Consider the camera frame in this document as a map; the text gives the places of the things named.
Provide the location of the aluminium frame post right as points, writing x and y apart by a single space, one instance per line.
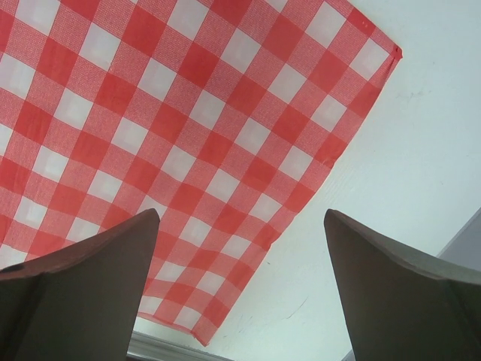
464 248

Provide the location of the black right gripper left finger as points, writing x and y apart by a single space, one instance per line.
80 302

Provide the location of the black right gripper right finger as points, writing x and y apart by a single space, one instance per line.
400 303

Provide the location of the red white checkered cloth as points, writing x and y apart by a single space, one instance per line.
225 117

